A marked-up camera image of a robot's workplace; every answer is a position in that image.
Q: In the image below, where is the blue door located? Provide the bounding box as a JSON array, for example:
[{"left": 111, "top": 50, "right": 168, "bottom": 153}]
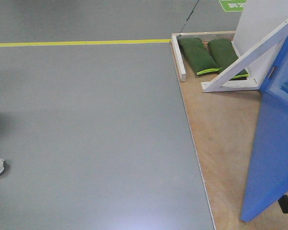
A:
[{"left": 240, "top": 36, "right": 288, "bottom": 222}]

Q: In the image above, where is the yellow floor tape line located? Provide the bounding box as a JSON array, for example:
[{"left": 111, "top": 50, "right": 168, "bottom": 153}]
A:
[{"left": 0, "top": 39, "right": 171, "bottom": 47}]

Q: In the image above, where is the plywood base platform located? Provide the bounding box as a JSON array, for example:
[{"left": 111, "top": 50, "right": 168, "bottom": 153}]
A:
[{"left": 169, "top": 30, "right": 288, "bottom": 230}]

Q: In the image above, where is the white diagonal brace beam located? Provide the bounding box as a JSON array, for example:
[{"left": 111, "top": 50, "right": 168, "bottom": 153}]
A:
[{"left": 201, "top": 18, "right": 288, "bottom": 92}]

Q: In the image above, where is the green sandbag under brace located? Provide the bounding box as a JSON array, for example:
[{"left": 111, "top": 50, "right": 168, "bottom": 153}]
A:
[{"left": 207, "top": 38, "right": 238, "bottom": 74}]

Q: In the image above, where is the green floor sign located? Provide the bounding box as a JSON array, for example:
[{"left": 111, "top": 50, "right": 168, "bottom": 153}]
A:
[{"left": 219, "top": 0, "right": 246, "bottom": 12}]

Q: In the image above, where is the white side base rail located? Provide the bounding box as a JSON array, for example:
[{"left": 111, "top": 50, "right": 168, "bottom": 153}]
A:
[{"left": 171, "top": 34, "right": 186, "bottom": 82}]

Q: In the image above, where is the green sandbag near white rail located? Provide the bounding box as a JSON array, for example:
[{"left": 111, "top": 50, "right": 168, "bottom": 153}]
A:
[{"left": 178, "top": 37, "right": 221, "bottom": 76}]

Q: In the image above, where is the dark blue rope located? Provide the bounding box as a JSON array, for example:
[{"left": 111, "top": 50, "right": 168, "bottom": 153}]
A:
[{"left": 180, "top": 0, "right": 200, "bottom": 34}]

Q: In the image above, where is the white wall panel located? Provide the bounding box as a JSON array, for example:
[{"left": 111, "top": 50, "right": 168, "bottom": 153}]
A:
[{"left": 233, "top": 0, "right": 288, "bottom": 88}]

